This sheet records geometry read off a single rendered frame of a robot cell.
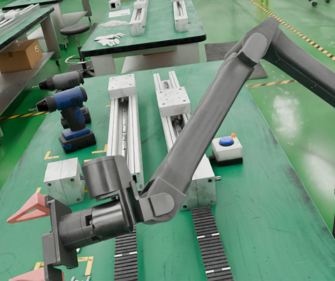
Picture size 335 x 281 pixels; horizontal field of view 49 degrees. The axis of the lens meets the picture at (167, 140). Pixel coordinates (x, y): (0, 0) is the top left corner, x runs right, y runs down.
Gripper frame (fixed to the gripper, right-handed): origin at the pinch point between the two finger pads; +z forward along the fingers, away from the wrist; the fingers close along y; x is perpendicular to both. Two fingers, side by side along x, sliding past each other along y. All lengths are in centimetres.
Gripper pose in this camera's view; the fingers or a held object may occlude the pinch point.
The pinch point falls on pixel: (14, 248)
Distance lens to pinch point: 66.9
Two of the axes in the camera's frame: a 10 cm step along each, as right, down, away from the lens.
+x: 2.0, 4.2, 8.8
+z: -9.5, 3.0, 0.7
